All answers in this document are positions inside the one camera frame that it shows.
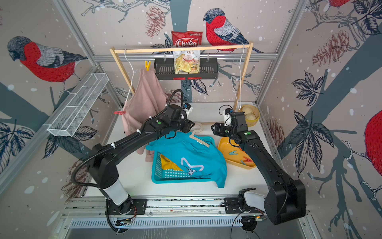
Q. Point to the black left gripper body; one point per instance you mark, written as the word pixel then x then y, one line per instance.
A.
pixel 185 126

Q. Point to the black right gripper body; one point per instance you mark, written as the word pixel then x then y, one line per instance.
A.
pixel 223 131

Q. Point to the teal t-shirt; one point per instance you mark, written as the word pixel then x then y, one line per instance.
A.
pixel 191 155

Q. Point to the yellow t-shirt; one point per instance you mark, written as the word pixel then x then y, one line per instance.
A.
pixel 166 164

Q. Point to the white wire hanger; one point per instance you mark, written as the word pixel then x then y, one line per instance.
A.
pixel 237 96

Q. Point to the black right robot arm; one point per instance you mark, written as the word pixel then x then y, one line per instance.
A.
pixel 286 199

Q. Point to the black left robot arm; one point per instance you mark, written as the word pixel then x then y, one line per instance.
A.
pixel 102 165

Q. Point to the white hanger of pink shirt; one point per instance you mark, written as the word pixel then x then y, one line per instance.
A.
pixel 131 90

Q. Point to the yellow plastic tray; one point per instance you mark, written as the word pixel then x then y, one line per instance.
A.
pixel 225 147

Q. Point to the yellow bowl with buns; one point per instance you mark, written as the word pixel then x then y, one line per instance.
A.
pixel 252 114

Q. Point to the pink-grey t-shirt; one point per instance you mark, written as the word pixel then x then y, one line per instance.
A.
pixel 148 100

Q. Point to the teal plastic laundry basket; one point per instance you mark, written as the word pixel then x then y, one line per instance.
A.
pixel 167 176

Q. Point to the red Chuba chips bag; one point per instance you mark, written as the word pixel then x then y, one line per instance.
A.
pixel 187 50

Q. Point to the red clothespin on pink shirt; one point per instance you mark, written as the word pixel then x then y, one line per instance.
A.
pixel 119 113

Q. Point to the yellow clothespin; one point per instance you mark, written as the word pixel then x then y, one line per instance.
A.
pixel 147 65

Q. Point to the wooden clothes rack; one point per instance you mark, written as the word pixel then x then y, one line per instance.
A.
pixel 115 54

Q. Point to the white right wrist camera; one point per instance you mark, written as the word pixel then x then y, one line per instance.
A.
pixel 227 116

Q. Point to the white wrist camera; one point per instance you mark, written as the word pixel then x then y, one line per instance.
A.
pixel 187 108
pixel 227 116

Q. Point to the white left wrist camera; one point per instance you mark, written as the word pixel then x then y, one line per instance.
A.
pixel 187 108

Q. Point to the black wall basket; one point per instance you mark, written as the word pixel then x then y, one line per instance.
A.
pixel 164 70

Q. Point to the white wire wall shelf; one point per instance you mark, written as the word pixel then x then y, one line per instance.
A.
pixel 80 103

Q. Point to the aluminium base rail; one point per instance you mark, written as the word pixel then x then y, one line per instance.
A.
pixel 157 212

